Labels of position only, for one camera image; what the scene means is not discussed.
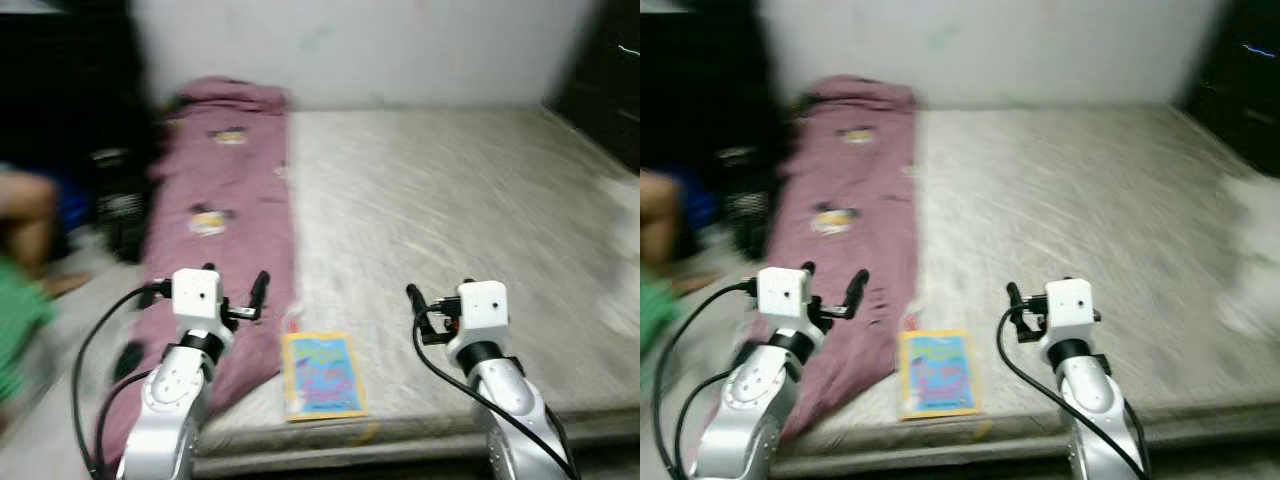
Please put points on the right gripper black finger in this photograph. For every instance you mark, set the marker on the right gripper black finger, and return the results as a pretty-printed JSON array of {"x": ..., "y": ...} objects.
[
  {"x": 1013, "y": 297},
  {"x": 415, "y": 298}
]

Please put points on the white pillow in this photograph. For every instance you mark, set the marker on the white pillow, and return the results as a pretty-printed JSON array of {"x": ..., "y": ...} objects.
[{"x": 1250, "y": 250}]

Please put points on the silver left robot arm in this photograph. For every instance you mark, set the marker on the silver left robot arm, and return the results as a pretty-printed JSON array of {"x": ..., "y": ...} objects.
[
  {"x": 750, "y": 410},
  {"x": 170, "y": 410}
]

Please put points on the mauve cartoon print blanket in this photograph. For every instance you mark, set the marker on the mauve cartoon print blanket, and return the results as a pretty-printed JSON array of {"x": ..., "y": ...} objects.
[
  {"x": 230, "y": 180},
  {"x": 860, "y": 170}
]

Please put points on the blue yellow children's book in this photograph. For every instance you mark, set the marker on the blue yellow children's book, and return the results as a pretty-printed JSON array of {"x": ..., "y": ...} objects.
[
  {"x": 938, "y": 372},
  {"x": 322, "y": 375}
]

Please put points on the grey patterned mattress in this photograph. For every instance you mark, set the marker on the grey patterned mattress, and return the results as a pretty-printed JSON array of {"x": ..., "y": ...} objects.
[
  {"x": 1080, "y": 200},
  {"x": 450, "y": 200}
]

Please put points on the black storage shelf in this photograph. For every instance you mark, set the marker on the black storage shelf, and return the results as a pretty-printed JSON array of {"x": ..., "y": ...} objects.
[
  {"x": 60, "y": 100},
  {"x": 700, "y": 100}
]

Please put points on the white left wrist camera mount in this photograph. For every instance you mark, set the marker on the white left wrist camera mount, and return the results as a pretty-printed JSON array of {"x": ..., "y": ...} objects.
[
  {"x": 196, "y": 300},
  {"x": 782, "y": 297}
]

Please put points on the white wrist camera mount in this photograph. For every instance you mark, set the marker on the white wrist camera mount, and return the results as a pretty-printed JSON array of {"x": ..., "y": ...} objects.
[
  {"x": 196, "y": 300},
  {"x": 782, "y": 297},
  {"x": 1069, "y": 306},
  {"x": 482, "y": 308}
]

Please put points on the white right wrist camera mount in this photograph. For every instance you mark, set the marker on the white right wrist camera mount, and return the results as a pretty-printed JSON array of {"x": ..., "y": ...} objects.
[
  {"x": 482, "y": 308},
  {"x": 1069, "y": 306}
]

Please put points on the dark bed frame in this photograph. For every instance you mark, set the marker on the dark bed frame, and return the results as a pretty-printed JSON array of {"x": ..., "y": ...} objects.
[
  {"x": 1000, "y": 458},
  {"x": 420, "y": 462}
]

